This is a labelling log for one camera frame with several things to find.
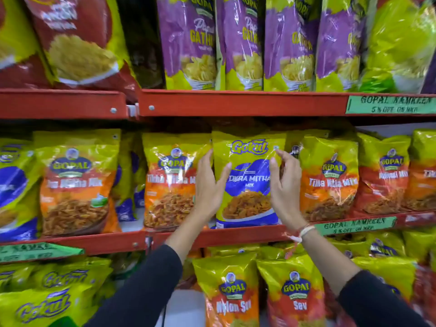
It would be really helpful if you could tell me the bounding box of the person's left hand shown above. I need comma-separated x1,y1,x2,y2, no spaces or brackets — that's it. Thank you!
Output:
193,149,233,223

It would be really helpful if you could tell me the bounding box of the person's right hand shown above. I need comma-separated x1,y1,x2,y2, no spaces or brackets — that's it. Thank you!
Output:
268,149,306,233

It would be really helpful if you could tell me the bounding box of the blue Gokul Tikha Mitha packet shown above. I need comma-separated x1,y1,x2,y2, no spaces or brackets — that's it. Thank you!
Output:
212,130,287,230

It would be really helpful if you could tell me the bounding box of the pile of bottom shelf packets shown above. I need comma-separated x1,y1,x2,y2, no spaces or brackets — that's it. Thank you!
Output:
180,228,436,327

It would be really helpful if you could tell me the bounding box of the orange Gopal Tikha Mitha Mix packet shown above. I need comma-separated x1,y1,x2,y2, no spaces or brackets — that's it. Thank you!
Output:
33,128,123,237

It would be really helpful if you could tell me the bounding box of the person's left forearm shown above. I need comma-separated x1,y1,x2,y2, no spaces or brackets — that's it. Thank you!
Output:
83,214,218,327

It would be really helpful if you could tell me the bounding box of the person's right forearm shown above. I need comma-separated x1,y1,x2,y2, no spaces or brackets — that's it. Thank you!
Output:
284,226,430,327

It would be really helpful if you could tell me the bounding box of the green handwritten shelf label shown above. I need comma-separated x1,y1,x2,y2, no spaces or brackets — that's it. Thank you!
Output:
0,242,85,264
315,216,398,237
345,94,436,115

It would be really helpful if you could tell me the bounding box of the red white wrist thread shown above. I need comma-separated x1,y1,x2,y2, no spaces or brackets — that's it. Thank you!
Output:
282,223,317,260

